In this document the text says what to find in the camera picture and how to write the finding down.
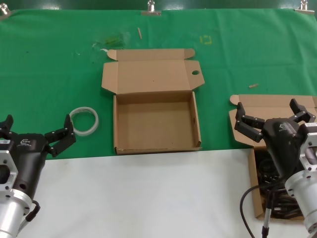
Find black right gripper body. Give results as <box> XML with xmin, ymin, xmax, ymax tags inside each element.
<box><xmin>262</xmin><ymin>118</ymin><xmax>304</xmax><ymax>178</ymax></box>

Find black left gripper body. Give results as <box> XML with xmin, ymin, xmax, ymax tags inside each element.
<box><xmin>0</xmin><ymin>132</ymin><xmax>50</xmax><ymax>199</ymax></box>

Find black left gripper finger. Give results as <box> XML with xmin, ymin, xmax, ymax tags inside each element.
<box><xmin>0</xmin><ymin>114</ymin><xmax>14</xmax><ymax>139</ymax></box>
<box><xmin>44</xmin><ymin>114</ymin><xmax>77</xmax><ymax>158</ymax></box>

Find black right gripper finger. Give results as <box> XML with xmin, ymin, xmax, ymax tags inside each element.
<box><xmin>234</xmin><ymin>102</ymin><xmax>265</xmax><ymax>143</ymax></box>
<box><xmin>289</xmin><ymin>98</ymin><xmax>317</xmax><ymax>123</ymax></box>

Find brown open cardboard box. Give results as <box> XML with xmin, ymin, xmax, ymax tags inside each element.
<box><xmin>228</xmin><ymin>94</ymin><xmax>317</xmax><ymax>220</ymax></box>

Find cardboard box with round hole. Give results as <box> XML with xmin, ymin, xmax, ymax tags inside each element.
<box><xmin>101</xmin><ymin>48</ymin><xmax>205</xmax><ymax>156</ymax></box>

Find clear tape roll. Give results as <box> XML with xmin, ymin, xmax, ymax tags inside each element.
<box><xmin>69</xmin><ymin>106</ymin><xmax>100</xmax><ymax>137</ymax></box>

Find green cloth table cover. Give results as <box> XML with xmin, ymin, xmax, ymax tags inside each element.
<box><xmin>0</xmin><ymin>9</ymin><xmax>317</xmax><ymax>159</ymax></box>

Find crumpled clear plastic wrap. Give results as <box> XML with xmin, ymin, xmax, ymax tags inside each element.
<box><xmin>92</xmin><ymin>31</ymin><xmax>132</xmax><ymax>54</ymax></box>

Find silver left wrist bracket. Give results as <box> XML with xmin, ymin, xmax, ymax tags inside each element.
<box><xmin>0</xmin><ymin>142</ymin><xmax>19</xmax><ymax>199</ymax></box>

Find silver wrist bracket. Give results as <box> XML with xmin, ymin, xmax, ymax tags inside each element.
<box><xmin>298</xmin><ymin>122</ymin><xmax>317</xmax><ymax>174</ymax></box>
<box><xmin>0</xmin><ymin>142</ymin><xmax>19</xmax><ymax>199</ymax></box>

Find silver right wrist bracket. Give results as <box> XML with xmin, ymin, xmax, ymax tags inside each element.
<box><xmin>298</xmin><ymin>122</ymin><xmax>317</xmax><ymax>174</ymax></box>

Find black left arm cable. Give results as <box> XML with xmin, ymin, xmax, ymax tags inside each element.
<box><xmin>18</xmin><ymin>199</ymin><xmax>41</xmax><ymax>234</ymax></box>

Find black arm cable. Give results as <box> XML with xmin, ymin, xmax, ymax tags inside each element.
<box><xmin>18</xmin><ymin>199</ymin><xmax>41</xmax><ymax>234</ymax></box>
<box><xmin>239</xmin><ymin>179</ymin><xmax>288</xmax><ymax>238</ymax></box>

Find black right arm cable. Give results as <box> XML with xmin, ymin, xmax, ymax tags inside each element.
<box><xmin>239</xmin><ymin>179</ymin><xmax>288</xmax><ymax>238</ymax></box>

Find grey sleeved right arm cable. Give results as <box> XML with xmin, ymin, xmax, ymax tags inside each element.
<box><xmin>262</xmin><ymin>192</ymin><xmax>274</xmax><ymax>238</ymax></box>

